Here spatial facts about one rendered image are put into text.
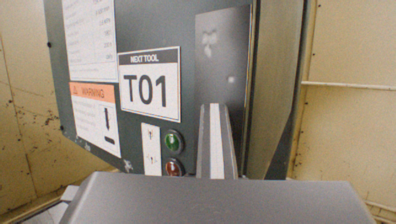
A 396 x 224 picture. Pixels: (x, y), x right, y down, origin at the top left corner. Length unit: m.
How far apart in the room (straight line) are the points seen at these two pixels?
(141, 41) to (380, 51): 1.14
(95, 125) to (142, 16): 0.19
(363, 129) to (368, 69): 0.32
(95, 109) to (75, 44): 0.11
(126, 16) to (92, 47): 0.09
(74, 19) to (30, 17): 1.09
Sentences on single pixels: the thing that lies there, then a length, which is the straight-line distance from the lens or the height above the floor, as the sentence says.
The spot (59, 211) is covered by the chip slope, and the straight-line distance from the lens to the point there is 1.62.
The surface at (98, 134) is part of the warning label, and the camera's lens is 0.31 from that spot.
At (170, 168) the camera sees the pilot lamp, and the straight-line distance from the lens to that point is 0.18.
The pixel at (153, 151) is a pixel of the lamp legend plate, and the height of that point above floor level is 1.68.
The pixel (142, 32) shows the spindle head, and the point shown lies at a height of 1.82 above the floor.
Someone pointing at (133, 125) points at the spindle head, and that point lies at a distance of 0.22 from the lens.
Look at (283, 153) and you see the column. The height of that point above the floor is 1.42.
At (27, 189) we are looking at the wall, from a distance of 1.54.
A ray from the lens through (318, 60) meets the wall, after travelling 1.15.
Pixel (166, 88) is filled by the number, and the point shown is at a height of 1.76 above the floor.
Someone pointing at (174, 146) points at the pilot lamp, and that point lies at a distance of 0.17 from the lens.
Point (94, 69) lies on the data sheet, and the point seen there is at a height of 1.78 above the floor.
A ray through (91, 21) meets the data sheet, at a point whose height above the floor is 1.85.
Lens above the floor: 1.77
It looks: 13 degrees down
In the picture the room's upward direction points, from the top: 1 degrees clockwise
